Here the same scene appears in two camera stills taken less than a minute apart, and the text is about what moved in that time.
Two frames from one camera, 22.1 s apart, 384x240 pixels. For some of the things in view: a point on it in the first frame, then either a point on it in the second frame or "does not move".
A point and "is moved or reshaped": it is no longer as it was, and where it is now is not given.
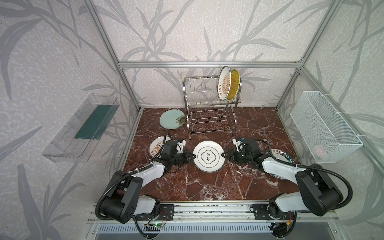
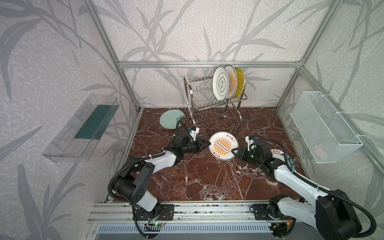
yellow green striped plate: [235, 82] is moved or reshaped
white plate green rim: [280, 155] does not move
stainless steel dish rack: [205, 111] does not move
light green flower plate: [172, 119] does not move
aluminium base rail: [198, 211] does not move
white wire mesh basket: [328, 137] does not move
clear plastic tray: [78, 139] does not move
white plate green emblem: [208, 158] to [220, 82]
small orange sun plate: [157, 143] to [222, 143]
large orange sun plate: [224, 84] to [233, 81]
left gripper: [182, 157] to [199, 144]
